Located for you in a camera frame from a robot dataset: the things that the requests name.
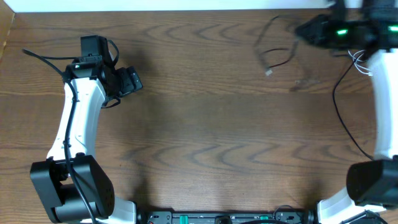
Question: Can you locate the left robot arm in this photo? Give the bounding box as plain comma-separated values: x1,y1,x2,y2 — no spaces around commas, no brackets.
30,35,143,223

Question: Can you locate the white cable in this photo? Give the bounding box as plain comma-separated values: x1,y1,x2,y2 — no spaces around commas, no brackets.
347,49,374,77

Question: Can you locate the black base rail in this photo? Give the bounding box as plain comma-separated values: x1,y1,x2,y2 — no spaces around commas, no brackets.
136,205,319,224

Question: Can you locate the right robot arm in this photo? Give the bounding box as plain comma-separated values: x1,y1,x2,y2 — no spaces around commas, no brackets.
295,0,397,224

